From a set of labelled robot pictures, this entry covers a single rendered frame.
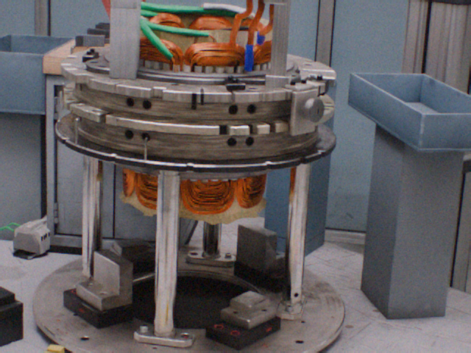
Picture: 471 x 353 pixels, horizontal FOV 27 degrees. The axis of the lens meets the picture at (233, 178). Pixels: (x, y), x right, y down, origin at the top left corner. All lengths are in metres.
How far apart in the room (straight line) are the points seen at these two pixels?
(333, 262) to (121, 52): 0.54
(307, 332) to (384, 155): 0.25
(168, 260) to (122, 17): 0.27
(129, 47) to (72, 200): 0.41
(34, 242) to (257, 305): 0.40
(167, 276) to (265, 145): 0.18
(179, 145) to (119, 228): 0.40
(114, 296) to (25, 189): 0.35
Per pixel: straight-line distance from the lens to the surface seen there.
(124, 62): 1.07
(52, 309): 1.22
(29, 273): 1.38
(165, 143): 1.05
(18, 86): 1.41
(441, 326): 1.29
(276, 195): 1.46
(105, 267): 1.18
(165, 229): 1.08
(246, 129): 1.03
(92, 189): 1.23
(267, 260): 1.28
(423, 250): 1.27
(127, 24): 1.06
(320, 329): 1.19
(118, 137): 1.07
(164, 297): 1.11
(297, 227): 1.19
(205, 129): 1.02
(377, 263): 1.31
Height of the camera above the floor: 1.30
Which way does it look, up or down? 16 degrees down
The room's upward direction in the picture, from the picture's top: 3 degrees clockwise
